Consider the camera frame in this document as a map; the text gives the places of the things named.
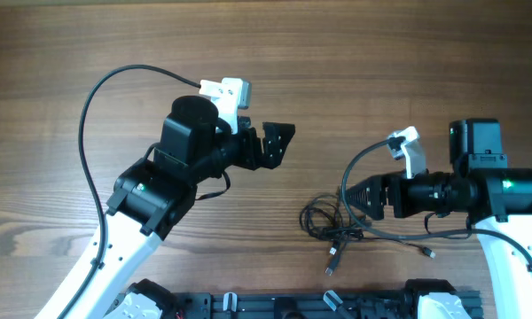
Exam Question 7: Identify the black usb cables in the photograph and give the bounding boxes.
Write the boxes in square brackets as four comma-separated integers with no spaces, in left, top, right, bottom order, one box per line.
[299,192,436,277]

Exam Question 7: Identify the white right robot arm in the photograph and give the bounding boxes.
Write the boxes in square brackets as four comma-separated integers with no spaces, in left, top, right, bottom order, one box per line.
[340,119,532,318]

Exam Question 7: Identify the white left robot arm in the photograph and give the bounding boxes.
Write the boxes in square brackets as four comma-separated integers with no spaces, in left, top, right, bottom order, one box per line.
[38,96,295,318]

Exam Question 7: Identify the black left camera cable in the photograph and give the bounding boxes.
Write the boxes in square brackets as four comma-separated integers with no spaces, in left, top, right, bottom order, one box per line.
[57,64,201,319]

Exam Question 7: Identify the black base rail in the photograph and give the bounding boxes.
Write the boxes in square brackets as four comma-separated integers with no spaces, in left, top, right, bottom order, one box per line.
[106,279,484,319]

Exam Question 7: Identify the black right camera cable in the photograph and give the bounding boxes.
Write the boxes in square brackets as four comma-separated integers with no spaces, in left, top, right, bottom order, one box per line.
[340,136,532,311]

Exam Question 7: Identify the black camera cable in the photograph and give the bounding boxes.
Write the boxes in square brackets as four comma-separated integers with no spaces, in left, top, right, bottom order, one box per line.
[57,64,201,319]
[340,136,532,311]

